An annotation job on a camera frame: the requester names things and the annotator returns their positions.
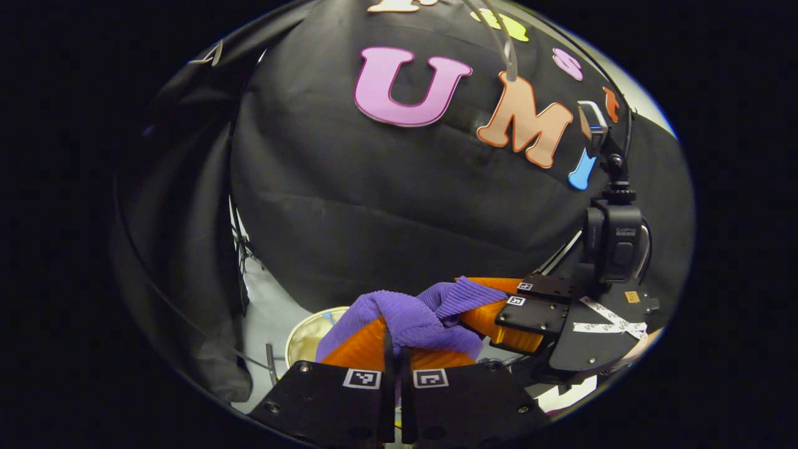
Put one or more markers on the cream laundry hamper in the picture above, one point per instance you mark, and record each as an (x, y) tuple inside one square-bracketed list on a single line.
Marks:
[(305, 340)]

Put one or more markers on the purple knit garment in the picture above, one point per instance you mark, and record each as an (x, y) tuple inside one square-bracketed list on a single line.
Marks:
[(411, 318)]

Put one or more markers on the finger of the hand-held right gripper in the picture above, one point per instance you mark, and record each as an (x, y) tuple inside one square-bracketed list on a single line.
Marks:
[(530, 315), (552, 287)]

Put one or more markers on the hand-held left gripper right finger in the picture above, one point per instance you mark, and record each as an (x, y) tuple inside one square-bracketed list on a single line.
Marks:
[(407, 399)]

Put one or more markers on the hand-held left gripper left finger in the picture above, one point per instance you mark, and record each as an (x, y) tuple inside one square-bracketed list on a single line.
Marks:
[(388, 399)]

